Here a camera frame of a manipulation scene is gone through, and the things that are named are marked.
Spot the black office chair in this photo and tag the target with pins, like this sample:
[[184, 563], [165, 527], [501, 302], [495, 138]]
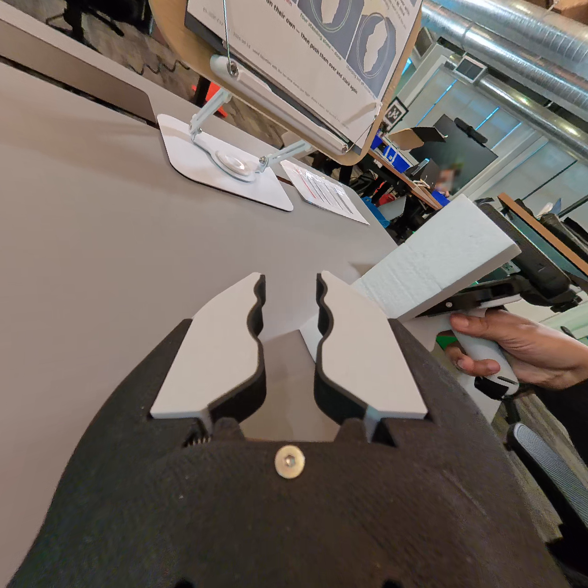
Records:
[[73, 13]]

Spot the orange traffic cone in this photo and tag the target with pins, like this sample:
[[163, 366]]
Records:
[[221, 111]]

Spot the laminated paper sheet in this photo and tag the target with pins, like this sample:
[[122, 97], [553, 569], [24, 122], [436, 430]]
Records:
[[321, 190]]

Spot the person's right hand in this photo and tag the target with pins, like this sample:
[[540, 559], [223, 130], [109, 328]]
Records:
[[542, 349]]

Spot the ceiling air vent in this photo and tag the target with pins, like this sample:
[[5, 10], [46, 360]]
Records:
[[469, 69]]

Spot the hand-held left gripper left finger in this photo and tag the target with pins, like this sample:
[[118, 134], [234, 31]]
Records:
[[206, 358]]

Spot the black monitor screen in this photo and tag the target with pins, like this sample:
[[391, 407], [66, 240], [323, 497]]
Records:
[[468, 156]]

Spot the black and white marker sign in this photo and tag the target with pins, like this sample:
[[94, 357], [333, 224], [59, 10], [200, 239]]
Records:
[[395, 115]]

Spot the printed instruction sheet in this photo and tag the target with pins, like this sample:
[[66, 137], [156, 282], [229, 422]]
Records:
[[294, 59]]

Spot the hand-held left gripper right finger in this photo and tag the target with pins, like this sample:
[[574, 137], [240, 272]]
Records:
[[367, 358]]

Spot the instruction sheet on stand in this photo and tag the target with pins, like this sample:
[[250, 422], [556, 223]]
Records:
[[193, 151]]

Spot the blue plastic bin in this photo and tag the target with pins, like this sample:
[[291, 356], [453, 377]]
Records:
[[376, 140], [399, 156], [374, 209]]

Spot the white foam cube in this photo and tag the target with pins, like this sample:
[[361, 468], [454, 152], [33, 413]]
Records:
[[459, 229], [310, 342]]

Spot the wide silver ventilation duct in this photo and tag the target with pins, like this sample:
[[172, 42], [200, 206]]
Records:
[[505, 32]]

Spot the grey mesh office chair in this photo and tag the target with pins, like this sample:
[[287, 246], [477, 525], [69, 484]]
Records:
[[542, 464]]

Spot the thin silver ventilation duct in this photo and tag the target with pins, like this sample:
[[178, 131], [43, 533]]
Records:
[[542, 115]]

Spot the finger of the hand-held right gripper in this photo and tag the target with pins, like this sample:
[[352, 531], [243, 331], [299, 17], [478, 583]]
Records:
[[500, 301]]

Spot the black webcam bar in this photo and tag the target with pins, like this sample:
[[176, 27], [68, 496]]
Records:
[[471, 130]]

